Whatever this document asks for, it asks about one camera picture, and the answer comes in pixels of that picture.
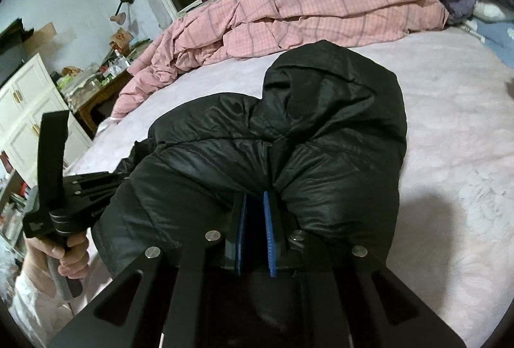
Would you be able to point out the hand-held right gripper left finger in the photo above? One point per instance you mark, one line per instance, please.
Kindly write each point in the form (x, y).
(242, 243)

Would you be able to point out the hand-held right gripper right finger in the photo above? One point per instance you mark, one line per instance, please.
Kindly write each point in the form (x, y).
(271, 239)

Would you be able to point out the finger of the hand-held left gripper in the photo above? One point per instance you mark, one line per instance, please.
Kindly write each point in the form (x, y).
(96, 187)

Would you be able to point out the black puffer jacket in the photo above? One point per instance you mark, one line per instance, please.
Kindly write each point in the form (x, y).
(321, 123)

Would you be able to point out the person's left forearm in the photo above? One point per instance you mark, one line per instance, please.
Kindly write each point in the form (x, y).
(36, 304)

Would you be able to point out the person's left hand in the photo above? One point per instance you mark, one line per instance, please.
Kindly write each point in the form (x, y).
(78, 255)

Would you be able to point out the cluttered bookshelf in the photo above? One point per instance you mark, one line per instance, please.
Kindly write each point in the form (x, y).
(12, 207)

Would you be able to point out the white drawer cabinet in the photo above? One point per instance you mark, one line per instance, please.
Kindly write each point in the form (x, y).
(24, 91)

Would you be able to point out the brown wooden table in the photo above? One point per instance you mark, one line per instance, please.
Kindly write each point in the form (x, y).
(100, 99)

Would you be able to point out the cluttered wooden side table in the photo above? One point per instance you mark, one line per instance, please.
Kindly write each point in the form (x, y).
(80, 83)

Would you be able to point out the black television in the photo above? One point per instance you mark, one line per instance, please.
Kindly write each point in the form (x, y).
(10, 59)

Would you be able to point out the cardboard box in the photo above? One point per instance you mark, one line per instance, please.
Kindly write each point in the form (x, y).
(40, 39)

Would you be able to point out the red printed carton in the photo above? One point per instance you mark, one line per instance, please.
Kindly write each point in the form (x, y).
(122, 38)

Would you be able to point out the pink desk lamp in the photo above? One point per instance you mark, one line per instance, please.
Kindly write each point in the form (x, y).
(118, 15)

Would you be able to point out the blue floral pillow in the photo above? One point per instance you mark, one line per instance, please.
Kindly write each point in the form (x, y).
(498, 35)

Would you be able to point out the white pillow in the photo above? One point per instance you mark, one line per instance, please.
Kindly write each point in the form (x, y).
(492, 9)

